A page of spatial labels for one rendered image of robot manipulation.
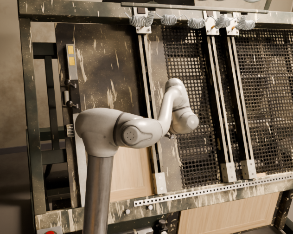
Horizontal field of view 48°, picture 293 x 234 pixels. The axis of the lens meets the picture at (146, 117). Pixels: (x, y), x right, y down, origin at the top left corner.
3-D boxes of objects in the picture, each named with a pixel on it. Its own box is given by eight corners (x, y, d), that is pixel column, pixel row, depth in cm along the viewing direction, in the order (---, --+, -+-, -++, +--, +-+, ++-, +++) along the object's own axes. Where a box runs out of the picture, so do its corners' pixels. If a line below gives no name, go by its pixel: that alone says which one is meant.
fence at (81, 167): (80, 206, 188) (81, 207, 184) (65, 46, 199) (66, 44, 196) (89, 205, 189) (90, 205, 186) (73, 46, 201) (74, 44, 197)
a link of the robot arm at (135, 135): (165, 117, 127) (133, 111, 132) (147, 119, 110) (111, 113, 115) (161, 150, 128) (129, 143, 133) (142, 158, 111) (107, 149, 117)
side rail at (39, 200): (34, 213, 184) (34, 215, 174) (19, 25, 198) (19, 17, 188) (45, 211, 186) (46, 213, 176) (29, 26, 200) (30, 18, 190)
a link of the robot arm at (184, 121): (191, 132, 180) (184, 108, 181) (205, 128, 166) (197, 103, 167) (174, 136, 176) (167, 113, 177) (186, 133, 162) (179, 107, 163)
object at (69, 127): (66, 137, 191) (67, 137, 188) (65, 125, 192) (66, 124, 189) (73, 136, 193) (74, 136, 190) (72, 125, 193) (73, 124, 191)
